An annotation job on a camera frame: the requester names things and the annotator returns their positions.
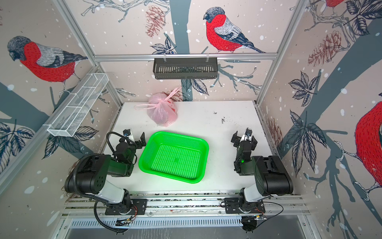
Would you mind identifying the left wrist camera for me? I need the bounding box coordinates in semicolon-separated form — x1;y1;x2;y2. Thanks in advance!
123;129;132;138

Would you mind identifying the left black corrugated cable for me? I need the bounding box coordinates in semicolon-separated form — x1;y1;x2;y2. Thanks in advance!
93;200;132;234

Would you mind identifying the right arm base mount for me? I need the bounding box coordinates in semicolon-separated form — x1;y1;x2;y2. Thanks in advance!
220;197;265;214

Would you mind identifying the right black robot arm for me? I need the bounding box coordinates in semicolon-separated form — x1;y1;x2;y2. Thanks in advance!
231;128;293;208

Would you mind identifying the green plastic basket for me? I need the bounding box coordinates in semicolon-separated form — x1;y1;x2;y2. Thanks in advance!
138;131;210;184

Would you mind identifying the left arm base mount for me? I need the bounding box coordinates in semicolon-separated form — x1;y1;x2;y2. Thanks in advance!
105;199;148;216

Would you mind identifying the white wire mesh shelf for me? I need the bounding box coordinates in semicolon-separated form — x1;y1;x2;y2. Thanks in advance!
47;73;109;137

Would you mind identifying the aluminium rail base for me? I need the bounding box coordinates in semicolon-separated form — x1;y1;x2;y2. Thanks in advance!
62;193;310;230

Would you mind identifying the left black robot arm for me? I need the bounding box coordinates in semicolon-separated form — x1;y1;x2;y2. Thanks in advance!
64;129;147;210

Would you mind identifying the black hanging wall basket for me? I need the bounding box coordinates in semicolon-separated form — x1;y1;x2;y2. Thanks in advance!
153;57;218;80

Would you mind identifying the pink plastic bag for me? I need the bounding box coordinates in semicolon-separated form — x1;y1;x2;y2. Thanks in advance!
134;87;182;127

